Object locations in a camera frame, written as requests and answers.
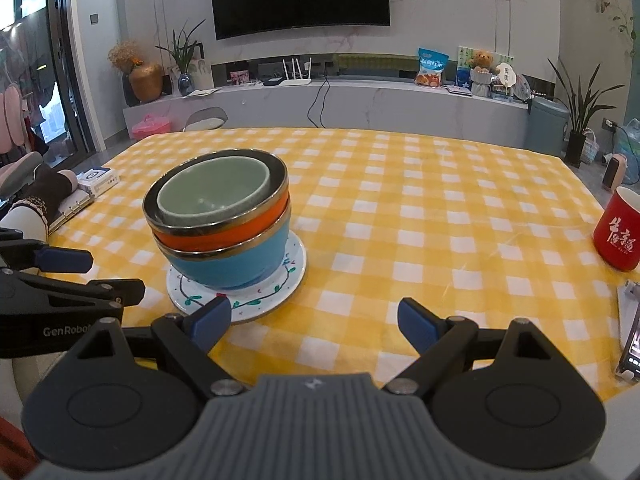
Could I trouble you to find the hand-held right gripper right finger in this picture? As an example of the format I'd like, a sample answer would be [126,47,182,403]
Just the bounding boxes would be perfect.
[382,297,561,401]

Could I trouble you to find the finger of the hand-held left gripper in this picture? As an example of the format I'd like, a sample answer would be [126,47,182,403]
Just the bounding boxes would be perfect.
[0,227,94,275]
[0,272,146,318]

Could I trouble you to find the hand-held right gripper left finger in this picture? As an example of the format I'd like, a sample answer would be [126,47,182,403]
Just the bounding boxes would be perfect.
[65,295,246,401]

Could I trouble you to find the blue steel bowl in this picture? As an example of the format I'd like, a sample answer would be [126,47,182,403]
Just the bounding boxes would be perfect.
[152,200,292,291]

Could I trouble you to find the white fruit-print plate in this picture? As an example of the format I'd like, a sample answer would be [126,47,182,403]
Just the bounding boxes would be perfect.
[166,230,307,325]

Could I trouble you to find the orange steel bowl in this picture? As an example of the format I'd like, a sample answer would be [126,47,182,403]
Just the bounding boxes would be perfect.
[142,148,291,256]

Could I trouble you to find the green ceramic bowl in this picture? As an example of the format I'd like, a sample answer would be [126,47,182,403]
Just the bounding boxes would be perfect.
[157,156,272,228]

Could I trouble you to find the person's left forearm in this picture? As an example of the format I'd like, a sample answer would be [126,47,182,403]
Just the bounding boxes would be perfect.
[0,162,79,261]

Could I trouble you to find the small white box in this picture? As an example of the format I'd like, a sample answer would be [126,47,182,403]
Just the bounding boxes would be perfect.
[76,167,121,196]

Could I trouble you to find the yellow checked tablecloth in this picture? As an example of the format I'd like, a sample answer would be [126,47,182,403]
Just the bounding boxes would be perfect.
[47,127,640,403]

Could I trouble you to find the pink hanging slippers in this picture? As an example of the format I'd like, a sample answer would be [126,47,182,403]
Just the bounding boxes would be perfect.
[0,85,30,153]

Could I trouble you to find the pink storage box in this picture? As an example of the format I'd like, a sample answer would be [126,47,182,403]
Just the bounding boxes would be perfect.
[131,114,172,141]

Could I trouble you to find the sliding glass door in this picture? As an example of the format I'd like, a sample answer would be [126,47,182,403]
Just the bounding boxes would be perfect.
[0,0,96,161]

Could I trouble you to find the copper vase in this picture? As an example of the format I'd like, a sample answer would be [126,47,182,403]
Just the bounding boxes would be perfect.
[129,62,165,103]

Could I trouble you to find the grey baby rocker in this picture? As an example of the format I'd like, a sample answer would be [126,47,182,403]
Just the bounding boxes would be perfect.
[182,106,229,132]

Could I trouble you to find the dried flowers in black vase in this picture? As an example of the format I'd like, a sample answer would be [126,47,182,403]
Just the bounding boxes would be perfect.
[108,40,146,107]

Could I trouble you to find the white phone stand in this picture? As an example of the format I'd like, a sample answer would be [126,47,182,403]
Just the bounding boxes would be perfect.
[617,280,640,351]

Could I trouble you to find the plant in blue vase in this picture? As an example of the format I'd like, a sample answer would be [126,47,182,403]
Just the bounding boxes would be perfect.
[155,19,207,96]

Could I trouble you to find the red mug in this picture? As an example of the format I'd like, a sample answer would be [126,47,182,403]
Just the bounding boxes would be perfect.
[593,186,640,273]

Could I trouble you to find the smartphone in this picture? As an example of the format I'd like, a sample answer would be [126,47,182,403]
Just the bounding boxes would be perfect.
[614,305,640,380]

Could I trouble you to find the white marble television console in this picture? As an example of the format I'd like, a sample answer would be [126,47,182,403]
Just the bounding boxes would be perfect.
[122,77,531,153]

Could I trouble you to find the white printed card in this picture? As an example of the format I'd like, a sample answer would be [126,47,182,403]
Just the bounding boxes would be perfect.
[187,57,213,88]

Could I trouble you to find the potted plant in black pot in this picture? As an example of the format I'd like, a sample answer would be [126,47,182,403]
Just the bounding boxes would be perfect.
[547,57,626,168]

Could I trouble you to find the grey-blue trash can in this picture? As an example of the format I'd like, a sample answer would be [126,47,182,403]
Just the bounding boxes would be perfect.
[525,97,571,157]

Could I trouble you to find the woven basket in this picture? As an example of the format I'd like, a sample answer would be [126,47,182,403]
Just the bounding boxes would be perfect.
[580,129,600,163]

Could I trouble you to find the pink space heater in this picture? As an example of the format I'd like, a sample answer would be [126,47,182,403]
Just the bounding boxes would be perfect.
[601,154,630,192]

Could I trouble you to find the white router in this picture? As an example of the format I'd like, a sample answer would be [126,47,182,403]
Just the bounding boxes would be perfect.
[277,58,313,87]

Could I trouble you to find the blue snack bag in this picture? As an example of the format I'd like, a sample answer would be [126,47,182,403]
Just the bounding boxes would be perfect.
[414,48,448,87]

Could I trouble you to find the teddy bear bouquet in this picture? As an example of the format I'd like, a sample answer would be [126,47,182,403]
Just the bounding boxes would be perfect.
[467,49,498,98]

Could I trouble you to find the green picture board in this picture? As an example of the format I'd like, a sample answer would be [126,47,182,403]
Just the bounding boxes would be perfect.
[456,46,516,92]

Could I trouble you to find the blue water jug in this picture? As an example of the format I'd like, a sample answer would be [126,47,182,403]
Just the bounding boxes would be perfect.
[614,119,640,183]

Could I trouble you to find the ring binder notebook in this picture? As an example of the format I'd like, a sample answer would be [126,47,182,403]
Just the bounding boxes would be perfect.
[47,192,96,235]

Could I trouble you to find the black cable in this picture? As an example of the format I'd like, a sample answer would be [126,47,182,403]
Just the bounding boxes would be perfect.
[306,76,331,128]

